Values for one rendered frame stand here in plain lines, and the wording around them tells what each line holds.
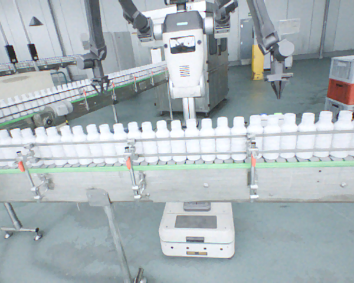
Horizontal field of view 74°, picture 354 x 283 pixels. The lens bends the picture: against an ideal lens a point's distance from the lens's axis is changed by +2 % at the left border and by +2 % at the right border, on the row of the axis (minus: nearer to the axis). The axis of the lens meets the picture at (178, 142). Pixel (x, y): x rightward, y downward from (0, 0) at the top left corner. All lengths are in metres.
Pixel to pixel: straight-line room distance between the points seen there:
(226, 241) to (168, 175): 0.88
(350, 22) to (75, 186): 13.88
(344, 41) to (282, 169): 13.42
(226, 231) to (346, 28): 13.15
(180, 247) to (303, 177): 1.07
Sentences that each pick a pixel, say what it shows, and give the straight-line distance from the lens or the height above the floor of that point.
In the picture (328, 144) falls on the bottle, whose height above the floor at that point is 1.05.
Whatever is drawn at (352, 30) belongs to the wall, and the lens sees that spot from 14.35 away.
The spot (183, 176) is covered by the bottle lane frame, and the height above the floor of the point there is 0.95.
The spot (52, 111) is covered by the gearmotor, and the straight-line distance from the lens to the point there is 2.35.
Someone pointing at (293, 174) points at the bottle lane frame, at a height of 0.95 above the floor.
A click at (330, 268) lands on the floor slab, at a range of 1.98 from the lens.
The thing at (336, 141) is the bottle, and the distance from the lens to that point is 1.00.
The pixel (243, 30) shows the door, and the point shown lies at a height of 1.61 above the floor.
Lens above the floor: 1.45
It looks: 23 degrees down
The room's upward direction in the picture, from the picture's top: 6 degrees counter-clockwise
